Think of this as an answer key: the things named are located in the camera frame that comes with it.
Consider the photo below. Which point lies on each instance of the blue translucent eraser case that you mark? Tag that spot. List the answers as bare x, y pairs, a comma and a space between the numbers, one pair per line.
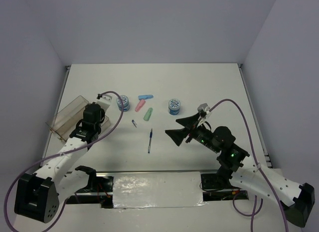
145, 97

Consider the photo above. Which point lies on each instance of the blue slime jar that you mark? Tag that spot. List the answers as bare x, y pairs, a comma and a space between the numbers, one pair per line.
123, 103
174, 106

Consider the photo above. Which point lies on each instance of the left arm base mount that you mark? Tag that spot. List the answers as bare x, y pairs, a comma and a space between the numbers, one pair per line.
97, 189

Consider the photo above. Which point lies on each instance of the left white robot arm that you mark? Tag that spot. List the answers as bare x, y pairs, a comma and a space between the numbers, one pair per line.
39, 195

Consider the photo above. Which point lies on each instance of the white base cover plate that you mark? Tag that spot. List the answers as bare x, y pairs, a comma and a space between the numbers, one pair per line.
157, 190

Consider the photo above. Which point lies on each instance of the blue slime jar left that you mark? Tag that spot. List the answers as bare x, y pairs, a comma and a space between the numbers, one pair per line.
123, 103

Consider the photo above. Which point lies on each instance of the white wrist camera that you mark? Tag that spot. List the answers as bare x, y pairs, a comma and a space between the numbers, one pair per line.
203, 110
104, 101

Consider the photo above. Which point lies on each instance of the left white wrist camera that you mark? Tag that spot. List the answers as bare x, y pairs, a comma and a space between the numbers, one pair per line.
104, 101

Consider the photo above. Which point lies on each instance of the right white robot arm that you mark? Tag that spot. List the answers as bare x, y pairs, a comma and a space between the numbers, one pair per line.
238, 169

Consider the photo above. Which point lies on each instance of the blue pen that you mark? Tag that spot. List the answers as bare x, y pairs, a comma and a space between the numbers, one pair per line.
150, 140

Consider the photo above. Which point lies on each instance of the blue slime jar right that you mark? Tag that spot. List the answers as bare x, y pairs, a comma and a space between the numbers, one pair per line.
174, 106

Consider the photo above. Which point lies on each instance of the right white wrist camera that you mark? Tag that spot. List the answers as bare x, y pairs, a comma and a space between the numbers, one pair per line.
203, 110

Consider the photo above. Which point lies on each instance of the clear brown three-compartment organizer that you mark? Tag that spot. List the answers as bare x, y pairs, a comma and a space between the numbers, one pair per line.
64, 122

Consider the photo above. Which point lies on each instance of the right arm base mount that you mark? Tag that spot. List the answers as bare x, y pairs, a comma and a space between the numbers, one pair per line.
214, 190

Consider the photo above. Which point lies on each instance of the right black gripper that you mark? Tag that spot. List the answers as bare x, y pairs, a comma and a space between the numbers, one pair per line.
189, 123

